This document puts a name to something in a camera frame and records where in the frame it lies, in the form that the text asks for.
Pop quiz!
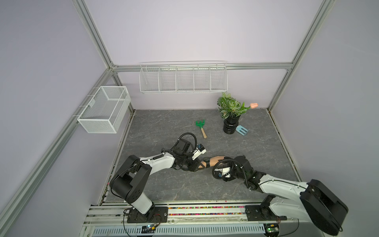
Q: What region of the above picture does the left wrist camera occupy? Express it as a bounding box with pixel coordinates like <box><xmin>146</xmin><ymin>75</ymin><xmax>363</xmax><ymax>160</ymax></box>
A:
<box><xmin>191</xmin><ymin>144</ymin><xmax>206</xmax><ymax>161</ymax></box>

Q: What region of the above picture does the green artificial plant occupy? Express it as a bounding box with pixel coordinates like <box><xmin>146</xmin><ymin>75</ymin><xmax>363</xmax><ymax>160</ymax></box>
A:
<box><xmin>217</xmin><ymin>92</ymin><xmax>251</xmax><ymax>119</ymax></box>

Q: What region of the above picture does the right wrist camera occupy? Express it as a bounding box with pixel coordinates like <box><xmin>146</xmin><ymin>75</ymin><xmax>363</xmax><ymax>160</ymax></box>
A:
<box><xmin>213</xmin><ymin>167</ymin><xmax>231</xmax><ymax>179</ymax></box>

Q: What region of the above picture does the pink artificial tulip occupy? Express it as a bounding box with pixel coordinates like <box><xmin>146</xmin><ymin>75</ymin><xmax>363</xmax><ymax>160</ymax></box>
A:
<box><xmin>250</xmin><ymin>103</ymin><xmax>259</xmax><ymax>109</ymax></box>

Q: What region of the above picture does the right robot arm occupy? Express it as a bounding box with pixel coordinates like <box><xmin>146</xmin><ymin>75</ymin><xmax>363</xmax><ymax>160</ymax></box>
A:
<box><xmin>212</xmin><ymin>156</ymin><xmax>348</xmax><ymax>236</ymax></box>

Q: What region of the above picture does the white wire wall shelf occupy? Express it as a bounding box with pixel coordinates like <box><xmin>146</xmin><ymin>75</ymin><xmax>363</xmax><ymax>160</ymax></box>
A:
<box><xmin>139</xmin><ymin>61</ymin><xmax>229</xmax><ymax>93</ymax></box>

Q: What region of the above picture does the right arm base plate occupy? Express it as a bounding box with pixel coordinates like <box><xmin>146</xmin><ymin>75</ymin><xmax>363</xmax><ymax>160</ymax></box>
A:
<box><xmin>245</xmin><ymin>205</ymin><xmax>287</xmax><ymax>223</ymax></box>

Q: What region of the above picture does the white vented cable duct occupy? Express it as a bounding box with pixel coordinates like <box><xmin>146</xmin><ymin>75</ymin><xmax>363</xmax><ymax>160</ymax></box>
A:
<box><xmin>92</xmin><ymin>224</ymin><xmax>265</xmax><ymax>237</ymax></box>

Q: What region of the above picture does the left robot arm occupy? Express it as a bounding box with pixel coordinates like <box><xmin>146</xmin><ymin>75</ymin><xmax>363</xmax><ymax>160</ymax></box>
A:
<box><xmin>109</xmin><ymin>138</ymin><xmax>206</xmax><ymax>218</ymax></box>

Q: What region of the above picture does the black stacked plant pot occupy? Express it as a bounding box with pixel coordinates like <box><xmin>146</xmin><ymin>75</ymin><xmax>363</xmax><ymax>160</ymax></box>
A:
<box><xmin>223</xmin><ymin>117</ymin><xmax>240</xmax><ymax>134</ymax></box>

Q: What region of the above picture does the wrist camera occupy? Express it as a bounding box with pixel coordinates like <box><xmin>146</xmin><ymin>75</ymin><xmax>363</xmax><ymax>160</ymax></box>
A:
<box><xmin>191</xmin><ymin>144</ymin><xmax>206</xmax><ymax>161</ymax></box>
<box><xmin>213</xmin><ymin>167</ymin><xmax>231</xmax><ymax>179</ymax></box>

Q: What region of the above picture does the black wrist watch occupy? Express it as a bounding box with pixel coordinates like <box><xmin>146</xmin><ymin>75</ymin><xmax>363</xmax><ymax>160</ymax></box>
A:
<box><xmin>204</xmin><ymin>159</ymin><xmax>211</xmax><ymax>168</ymax></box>

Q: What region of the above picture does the green rake wooden handle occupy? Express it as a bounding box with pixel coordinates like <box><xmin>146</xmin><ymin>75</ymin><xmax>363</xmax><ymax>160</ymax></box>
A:
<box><xmin>195</xmin><ymin>120</ymin><xmax>207</xmax><ymax>139</ymax></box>

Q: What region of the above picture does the white wire side basket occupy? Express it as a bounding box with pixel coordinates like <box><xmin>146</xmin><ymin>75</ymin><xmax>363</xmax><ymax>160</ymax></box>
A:
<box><xmin>77</xmin><ymin>86</ymin><xmax>131</xmax><ymax>134</ymax></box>

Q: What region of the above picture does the light blue garden fork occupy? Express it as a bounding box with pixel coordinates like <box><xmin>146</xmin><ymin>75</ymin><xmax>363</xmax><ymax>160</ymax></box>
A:
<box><xmin>236</xmin><ymin>125</ymin><xmax>249</xmax><ymax>136</ymax></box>

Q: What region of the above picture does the mannequin hand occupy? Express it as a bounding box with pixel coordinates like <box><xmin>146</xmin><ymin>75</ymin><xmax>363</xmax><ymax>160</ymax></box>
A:
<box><xmin>198</xmin><ymin>156</ymin><xmax>231</xmax><ymax>168</ymax></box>

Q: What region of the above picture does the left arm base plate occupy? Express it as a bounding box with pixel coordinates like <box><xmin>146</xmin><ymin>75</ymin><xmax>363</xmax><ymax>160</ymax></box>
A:
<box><xmin>126</xmin><ymin>206</ymin><xmax>168</xmax><ymax>223</ymax></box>

